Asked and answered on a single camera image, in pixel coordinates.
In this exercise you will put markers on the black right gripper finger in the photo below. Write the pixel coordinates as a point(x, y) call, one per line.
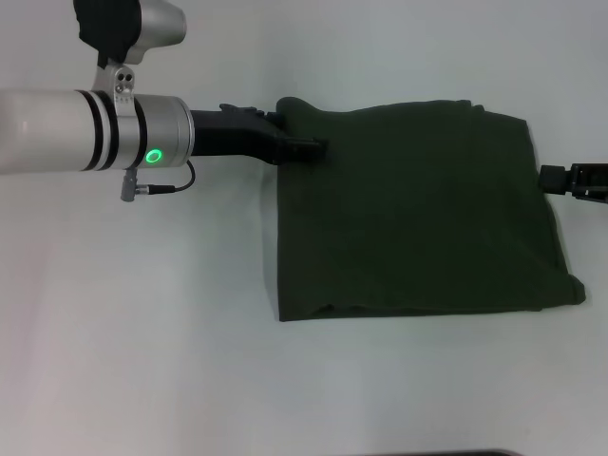
point(565, 179)
point(591, 198)

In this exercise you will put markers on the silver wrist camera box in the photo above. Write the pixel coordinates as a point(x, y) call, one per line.
point(128, 33)

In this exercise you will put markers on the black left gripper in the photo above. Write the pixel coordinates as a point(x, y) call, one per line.
point(233, 133)

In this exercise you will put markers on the dark green FREE! t-shirt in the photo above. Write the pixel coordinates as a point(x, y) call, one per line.
point(408, 209)

